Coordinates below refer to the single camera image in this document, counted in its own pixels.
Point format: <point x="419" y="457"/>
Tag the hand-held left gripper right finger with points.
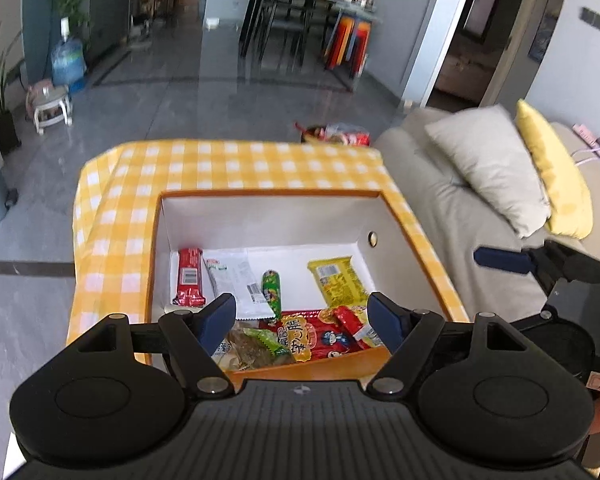
<point x="382" y="320"/>

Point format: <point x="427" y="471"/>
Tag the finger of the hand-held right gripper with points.
<point x="500" y="260"/>

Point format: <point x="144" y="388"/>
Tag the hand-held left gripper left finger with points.
<point x="220" y="317"/>

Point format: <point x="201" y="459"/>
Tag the small red snack packet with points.
<point x="352" y="322"/>

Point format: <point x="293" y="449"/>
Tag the white snack packet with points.
<point x="235" y="280"/>

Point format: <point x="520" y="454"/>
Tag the green brown snack packet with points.
<point x="260" y="347"/>

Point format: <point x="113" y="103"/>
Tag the red bar packet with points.
<point x="189" y="275"/>

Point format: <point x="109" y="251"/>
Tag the green sausage stick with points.
<point x="271" y="292"/>

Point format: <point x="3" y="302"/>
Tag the yellow snack packet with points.
<point x="337" y="280"/>

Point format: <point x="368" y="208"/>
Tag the large red snack packet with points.
<point x="300" y="335"/>

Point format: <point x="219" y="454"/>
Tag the orange cardboard box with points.
<point x="260" y="230"/>

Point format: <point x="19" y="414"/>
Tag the basket of snacks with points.
<point x="337" y="135"/>

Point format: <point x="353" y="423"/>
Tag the grey pillow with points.
<point x="490" y="160"/>

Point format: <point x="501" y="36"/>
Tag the yellow pillow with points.
<point x="555" y="170"/>

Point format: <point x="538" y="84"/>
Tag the grey sofa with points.
<point x="430" y="170"/>

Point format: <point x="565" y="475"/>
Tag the yellow checked tablecloth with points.
<point x="230" y="165"/>

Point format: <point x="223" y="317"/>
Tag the stack of colourful stools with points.
<point x="347" y="45"/>

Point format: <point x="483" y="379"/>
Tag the white stool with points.
<point x="50" y="105"/>

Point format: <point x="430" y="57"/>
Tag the dining table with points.
<point x="350" y="7"/>

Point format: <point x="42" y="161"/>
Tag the blue water bottle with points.
<point x="69" y="62"/>

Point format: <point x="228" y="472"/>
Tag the potted plant with black pot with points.
<point x="0" y="110"/>

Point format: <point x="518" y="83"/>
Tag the black dining chair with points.
<point x="285" y="10"/>

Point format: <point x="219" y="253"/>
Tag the dark cabinet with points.
<point x="110" y="10"/>

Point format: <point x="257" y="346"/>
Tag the framed wall picture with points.
<point x="543" y="37"/>

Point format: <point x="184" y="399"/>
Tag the wall switch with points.
<point x="595" y="20"/>

